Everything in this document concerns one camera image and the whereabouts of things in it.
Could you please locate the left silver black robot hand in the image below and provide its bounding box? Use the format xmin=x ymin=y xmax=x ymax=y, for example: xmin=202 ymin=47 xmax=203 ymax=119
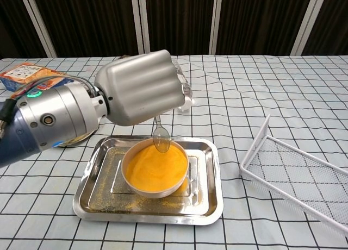
xmin=94 ymin=49 xmax=188 ymax=127

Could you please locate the clear plastic spoon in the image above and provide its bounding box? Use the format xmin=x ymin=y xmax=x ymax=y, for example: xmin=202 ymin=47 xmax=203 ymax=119
xmin=152 ymin=115 xmax=172 ymax=154

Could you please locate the orange-yellow powder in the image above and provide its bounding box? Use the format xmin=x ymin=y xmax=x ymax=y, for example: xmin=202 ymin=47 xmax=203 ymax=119
xmin=125 ymin=143 xmax=188 ymax=192

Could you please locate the white bowl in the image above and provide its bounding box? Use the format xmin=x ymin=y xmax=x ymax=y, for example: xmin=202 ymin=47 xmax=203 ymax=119
xmin=121 ymin=137 xmax=190 ymax=199

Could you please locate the rectangular steel tray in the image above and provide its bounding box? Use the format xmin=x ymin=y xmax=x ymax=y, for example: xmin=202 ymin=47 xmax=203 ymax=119
xmin=72 ymin=135 xmax=224 ymax=226

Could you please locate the clear plastic water bottle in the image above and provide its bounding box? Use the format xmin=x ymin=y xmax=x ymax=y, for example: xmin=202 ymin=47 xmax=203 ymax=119
xmin=171 ymin=57 xmax=194 ymax=115

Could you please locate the black pleated screen fabric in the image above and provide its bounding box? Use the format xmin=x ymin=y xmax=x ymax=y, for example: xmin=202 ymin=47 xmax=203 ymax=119
xmin=0 ymin=0 xmax=348 ymax=60

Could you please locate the round steel plate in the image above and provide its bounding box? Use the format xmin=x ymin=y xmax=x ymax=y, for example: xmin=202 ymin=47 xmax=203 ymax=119
xmin=57 ymin=124 xmax=96 ymax=148

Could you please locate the blue checked tablecloth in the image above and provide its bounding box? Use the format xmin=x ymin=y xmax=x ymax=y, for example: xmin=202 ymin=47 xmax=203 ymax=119
xmin=0 ymin=55 xmax=348 ymax=250

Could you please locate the orange blue cookie box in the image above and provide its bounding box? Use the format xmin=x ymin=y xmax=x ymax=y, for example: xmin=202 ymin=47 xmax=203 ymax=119
xmin=0 ymin=62 xmax=76 ymax=92

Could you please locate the white screen frame post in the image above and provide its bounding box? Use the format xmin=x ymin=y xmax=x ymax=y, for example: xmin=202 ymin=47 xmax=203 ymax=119
xmin=290 ymin=0 xmax=323 ymax=57
xmin=208 ymin=0 xmax=228 ymax=55
xmin=129 ymin=0 xmax=151 ymax=55
xmin=17 ymin=0 xmax=58 ymax=58

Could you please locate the white wire mesh basket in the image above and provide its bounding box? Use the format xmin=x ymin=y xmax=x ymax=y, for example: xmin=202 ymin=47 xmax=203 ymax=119
xmin=239 ymin=114 xmax=348 ymax=239

